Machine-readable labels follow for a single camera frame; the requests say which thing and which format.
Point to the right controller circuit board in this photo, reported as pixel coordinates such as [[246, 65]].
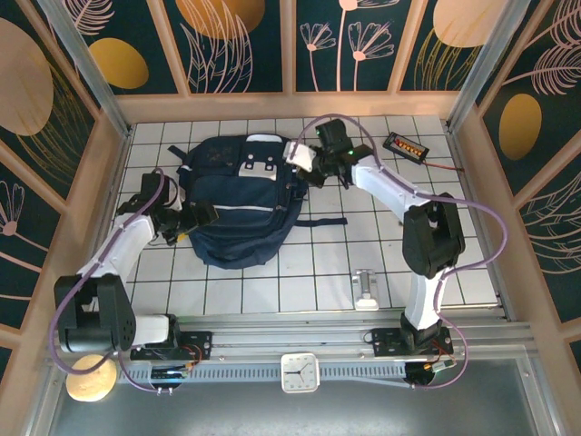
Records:
[[438, 365]]

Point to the black device orange display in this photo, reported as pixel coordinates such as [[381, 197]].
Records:
[[405, 146]]

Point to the white square clock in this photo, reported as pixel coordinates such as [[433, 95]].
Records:
[[300, 372]]

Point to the aluminium frame post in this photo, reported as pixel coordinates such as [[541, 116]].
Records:
[[86, 68], [485, 63]]

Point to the controller circuit board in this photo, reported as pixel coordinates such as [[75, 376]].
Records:
[[170, 372], [438, 365]]

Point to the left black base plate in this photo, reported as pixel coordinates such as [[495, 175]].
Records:
[[202, 345]]

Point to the aluminium mounting rail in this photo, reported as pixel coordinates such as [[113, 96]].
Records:
[[290, 338]]

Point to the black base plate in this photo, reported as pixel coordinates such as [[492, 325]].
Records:
[[386, 340], [202, 345]]

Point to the round yellow sponge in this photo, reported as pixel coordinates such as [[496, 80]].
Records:
[[91, 386]]

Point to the navy blue backpack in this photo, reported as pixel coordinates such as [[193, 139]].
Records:
[[245, 231]]

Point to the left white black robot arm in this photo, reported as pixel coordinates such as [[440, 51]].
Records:
[[127, 240]]

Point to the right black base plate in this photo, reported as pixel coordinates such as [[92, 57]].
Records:
[[386, 340]]

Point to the left controller circuit board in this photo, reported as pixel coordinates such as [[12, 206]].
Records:
[[170, 372]]

